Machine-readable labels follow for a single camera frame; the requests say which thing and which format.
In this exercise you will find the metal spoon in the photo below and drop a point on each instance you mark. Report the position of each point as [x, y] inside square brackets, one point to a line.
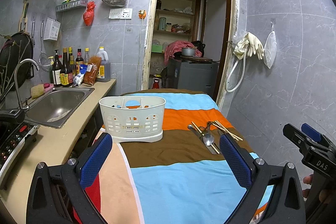
[207, 138]

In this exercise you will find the person's right hand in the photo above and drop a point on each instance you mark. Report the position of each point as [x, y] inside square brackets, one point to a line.
[307, 180]

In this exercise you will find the orange-brown spice bag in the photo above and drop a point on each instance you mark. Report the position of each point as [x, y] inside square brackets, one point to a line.
[92, 70]

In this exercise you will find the dark grey cabinet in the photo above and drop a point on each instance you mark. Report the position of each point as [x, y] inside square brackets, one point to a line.
[182, 74]

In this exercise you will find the wire mesh strainer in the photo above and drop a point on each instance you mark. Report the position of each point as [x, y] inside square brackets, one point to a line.
[44, 62]

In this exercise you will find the striped colourful table cloth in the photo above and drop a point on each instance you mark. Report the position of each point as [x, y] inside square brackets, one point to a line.
[174, 180]

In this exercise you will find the red fire extinguisher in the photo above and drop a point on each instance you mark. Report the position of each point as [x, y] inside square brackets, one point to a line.
[156, 82]

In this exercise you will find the clear yellow-capped bottle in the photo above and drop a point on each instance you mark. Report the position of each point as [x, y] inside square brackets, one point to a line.
[86, 56]

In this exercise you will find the wooden chopstick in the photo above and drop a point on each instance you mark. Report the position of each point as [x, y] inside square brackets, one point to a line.
[214, 147]
[223, 129]

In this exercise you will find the grey wall shelf rack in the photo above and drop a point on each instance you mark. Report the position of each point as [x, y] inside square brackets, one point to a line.
[71, 5]

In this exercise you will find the red capped sauce bottle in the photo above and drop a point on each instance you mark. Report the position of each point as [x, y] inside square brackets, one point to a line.
[79, 60]

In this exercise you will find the white wall socket panel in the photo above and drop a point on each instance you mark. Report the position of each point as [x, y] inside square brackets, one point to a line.
[118, 14]

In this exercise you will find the induction cooker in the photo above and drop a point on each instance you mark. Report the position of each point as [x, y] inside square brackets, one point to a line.
[16, 136]

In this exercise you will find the small metal pot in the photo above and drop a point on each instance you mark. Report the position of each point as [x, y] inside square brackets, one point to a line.
[189, 52]

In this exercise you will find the dark soy sauce bottle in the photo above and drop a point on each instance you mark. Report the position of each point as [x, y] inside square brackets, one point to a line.
[66, 76]

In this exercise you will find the white hanging box holder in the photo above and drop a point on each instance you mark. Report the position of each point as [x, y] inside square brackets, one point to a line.
[52, 28]

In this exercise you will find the black pump bottle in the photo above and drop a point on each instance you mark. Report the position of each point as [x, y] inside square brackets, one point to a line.
[56, 69]

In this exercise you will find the orange wall hook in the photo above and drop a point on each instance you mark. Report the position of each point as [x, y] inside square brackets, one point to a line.
[142, 14]

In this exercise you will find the large dark oil jug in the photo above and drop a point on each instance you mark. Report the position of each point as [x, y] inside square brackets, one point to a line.
[103, 74]

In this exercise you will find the red pink cloth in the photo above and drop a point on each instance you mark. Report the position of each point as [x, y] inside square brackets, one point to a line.
[174, 47]

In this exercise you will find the stainless steel sink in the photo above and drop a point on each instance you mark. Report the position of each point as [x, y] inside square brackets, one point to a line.
[55, 107]

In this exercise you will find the white mesh bag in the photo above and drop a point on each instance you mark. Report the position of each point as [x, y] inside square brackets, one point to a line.
[270, 48]

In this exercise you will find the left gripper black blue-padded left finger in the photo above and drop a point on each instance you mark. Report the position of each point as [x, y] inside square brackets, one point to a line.
[57, 193]

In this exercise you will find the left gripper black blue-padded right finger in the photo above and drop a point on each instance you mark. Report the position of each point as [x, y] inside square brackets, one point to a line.
[285, 204]

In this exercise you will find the yellow sponge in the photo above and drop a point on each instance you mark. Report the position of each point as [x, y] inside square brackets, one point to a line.
[37, 91]

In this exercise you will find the red plastic bag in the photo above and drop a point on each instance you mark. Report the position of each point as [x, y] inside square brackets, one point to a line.
[89, 14]

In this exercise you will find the cream rubber gloves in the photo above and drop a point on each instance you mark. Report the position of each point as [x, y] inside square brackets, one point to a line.
[247, 46]

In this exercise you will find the blue white salt bag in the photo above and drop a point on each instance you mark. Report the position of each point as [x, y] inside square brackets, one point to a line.
[78, 79]

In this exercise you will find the black wok pan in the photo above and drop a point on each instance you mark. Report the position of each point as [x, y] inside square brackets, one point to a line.
[18, 47]

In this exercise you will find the white plastic utensil caddy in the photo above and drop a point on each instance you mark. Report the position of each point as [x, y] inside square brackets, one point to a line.
[133, 118]

